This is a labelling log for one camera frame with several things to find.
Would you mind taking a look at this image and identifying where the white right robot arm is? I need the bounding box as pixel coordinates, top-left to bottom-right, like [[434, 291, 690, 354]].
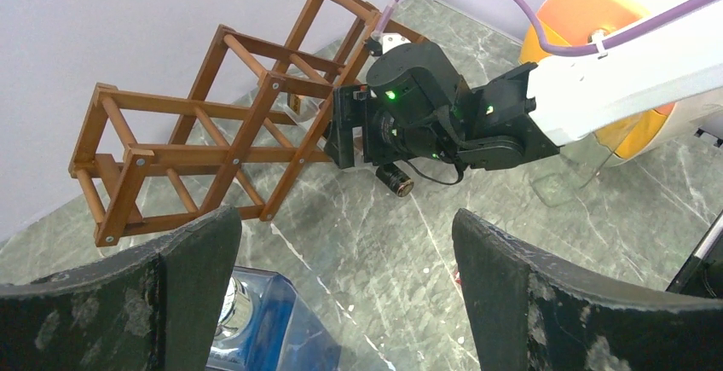
[[324, 0, 722, 171]]

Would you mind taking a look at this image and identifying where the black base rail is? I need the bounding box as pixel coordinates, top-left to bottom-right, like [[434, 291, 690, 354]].
[[666, 212, 722, 299]]

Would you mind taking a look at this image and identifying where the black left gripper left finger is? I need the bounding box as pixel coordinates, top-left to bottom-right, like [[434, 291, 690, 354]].
[[1, 206, 242, 370]]

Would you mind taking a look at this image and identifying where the blue square glass bottle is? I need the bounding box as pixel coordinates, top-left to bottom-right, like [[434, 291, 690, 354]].
[[205, 266, 341, 371]]

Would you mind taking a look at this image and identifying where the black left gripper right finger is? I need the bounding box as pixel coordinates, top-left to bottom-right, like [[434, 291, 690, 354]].
[[452, 209, 722, 370]]

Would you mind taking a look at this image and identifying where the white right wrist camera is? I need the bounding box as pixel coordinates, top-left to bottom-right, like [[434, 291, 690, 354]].
[[363, 33, 411, 57]]

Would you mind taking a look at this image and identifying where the white cone lampshade orange inside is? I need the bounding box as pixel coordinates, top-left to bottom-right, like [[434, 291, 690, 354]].
[[520, 0, 722, 166]]

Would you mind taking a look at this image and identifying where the clear empty glass jar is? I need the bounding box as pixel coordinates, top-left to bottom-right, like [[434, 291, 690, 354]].
[[529, 154, 603, 207]]

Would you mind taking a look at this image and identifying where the clear whisky bottle black label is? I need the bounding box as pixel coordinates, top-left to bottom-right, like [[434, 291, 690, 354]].
[[282, 93, 414, 197]]

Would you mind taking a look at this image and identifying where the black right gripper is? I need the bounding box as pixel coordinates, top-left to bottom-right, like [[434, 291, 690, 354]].
[[324, 84, 390, 170]]

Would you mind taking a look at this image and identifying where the brown wooden wine rack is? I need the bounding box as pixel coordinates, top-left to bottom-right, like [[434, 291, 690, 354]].
[[68, 0, 422, 247]]

